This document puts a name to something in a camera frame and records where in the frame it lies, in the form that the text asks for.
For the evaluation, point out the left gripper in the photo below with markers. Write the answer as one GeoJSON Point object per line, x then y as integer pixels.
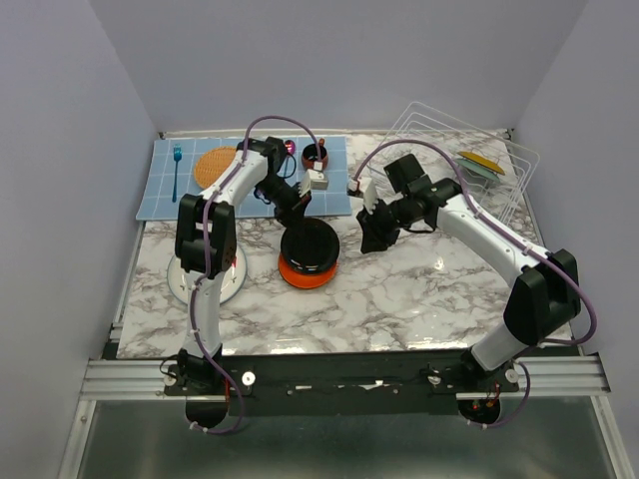
{"type": "Point", "coordinates": [295, 209]}

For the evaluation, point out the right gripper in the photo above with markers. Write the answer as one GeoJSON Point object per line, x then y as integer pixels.
{"type": "Point", "coordinates": [372, 237]}

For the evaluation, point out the orange plate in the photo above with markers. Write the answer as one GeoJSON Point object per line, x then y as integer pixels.
{"type": "Point", "coordinates": [305, 280]}

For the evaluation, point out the watermelon pattern plate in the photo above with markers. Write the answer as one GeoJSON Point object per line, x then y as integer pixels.
{"type": "Point", "coordinates": [181, 282]}

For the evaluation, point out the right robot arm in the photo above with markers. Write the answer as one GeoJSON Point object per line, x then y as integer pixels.
{"type": "Point", "coordinates": [543, 296]}

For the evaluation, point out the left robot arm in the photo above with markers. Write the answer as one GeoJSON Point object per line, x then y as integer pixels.
{"type": "Point", "coordinates": [206, 244]}

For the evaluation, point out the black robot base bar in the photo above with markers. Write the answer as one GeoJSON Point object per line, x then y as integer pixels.
{"type": "Point", "coordinates": [389, 382]}

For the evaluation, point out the brown ceramic mug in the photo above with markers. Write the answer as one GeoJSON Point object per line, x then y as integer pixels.
{"type": "Point", "coordinates": [315, 156]}

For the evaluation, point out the iridescent spoon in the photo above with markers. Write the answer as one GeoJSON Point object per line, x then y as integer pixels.
{"type": "Point", "coordinates": [291, 146]}

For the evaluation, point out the woven orange trivet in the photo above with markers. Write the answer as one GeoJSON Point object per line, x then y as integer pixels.
{"type": "Point", "coordinates": [212, 164]}

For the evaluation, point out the blue grid placemat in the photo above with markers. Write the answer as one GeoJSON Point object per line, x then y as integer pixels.
{"type": "Point", "coordinates": [157, 205]}

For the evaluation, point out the blue fork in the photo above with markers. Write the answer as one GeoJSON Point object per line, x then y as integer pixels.
{"type": "Point", "coordinates": [177, 157]}

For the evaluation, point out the plain yellow plate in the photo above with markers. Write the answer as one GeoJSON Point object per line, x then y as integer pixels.
{"type": "Point", "coordinates": [481, 161]}

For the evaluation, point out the teal plate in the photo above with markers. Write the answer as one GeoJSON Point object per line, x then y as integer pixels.
{"type": "Point", "coordinates": [476, 168]}

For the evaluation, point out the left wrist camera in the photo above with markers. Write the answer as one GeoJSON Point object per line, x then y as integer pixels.
{"type": "Point", "coordinates": [312, 180]}

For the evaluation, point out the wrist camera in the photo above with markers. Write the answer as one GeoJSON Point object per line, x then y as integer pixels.
{"type": "Point", "coordinates": [365, 189]}
{"type": "Point", "coordinates": [312, 180]}

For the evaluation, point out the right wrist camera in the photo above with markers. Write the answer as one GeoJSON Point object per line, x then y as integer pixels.
{"type": "Point", "coordinates": [365, 189]}

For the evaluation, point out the white wire dish rack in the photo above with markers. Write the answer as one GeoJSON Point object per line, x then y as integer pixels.
{"type": "Point", "coordinates": [503, 198]}

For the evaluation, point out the aluminium frame rail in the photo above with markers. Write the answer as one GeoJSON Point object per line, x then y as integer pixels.
{"type": "Point", "coordinates": [141, 380]}

